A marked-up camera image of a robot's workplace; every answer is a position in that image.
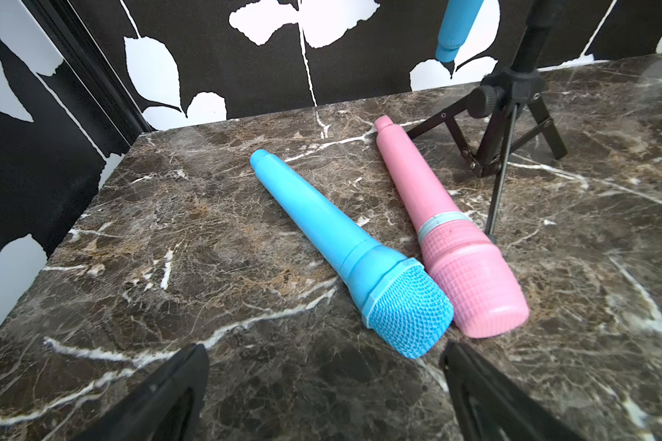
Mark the pink toy microphone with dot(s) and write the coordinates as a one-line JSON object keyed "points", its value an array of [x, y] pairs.
{"points": [[470, 269]]}

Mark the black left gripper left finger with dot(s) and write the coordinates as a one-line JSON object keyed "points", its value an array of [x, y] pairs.
{"points": [[166, 406]]}

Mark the blue toy microphone lying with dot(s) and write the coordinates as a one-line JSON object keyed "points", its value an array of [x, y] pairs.
{"points": [[396, 297]]}

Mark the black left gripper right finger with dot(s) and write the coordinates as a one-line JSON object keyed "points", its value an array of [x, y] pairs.
{"points": [[490, 406]]}

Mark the blue microphone on stand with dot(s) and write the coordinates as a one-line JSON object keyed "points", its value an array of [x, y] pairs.
{"points": [[457, 22]]}

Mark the black tripod microphone stand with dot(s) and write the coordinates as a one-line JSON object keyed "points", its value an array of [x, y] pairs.
{"points": [[511, 98]]}

